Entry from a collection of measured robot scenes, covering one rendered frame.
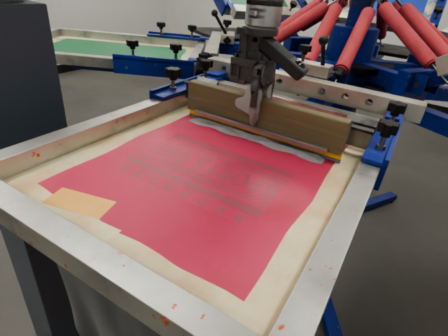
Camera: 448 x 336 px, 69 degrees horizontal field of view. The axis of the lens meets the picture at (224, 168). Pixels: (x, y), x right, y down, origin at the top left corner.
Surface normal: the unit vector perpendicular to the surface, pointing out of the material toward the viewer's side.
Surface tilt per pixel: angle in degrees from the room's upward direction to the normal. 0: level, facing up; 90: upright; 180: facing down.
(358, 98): 90
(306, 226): 0
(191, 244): 0
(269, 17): 89
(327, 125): 90
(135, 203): 0
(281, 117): 90
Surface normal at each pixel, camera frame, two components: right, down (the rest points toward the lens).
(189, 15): -0.52, 0.40
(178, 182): 0.08, -0.86
